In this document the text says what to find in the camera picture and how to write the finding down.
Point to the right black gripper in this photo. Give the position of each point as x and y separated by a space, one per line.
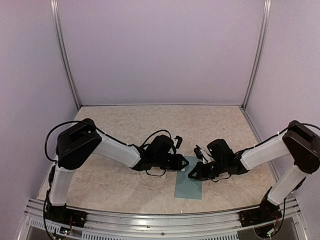
201 175

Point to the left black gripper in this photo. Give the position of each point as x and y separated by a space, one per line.
177 164

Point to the teal blue envelope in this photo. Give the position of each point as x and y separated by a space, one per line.
186 188

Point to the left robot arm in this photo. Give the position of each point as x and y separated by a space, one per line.
83 138

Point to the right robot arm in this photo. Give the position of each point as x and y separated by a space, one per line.
296 140

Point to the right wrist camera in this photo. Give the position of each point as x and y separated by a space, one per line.
202 155

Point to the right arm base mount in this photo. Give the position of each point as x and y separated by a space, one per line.
265 212

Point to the front aluminium rail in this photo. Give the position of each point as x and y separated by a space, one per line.
219 225

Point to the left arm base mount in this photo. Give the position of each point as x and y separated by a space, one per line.
65 216

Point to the right aluminium frame post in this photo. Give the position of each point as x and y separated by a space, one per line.
258 53

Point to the aluminium frame post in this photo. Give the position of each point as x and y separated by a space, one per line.
258 53
54 6

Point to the left aluminium frame post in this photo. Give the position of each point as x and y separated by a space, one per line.
54 6

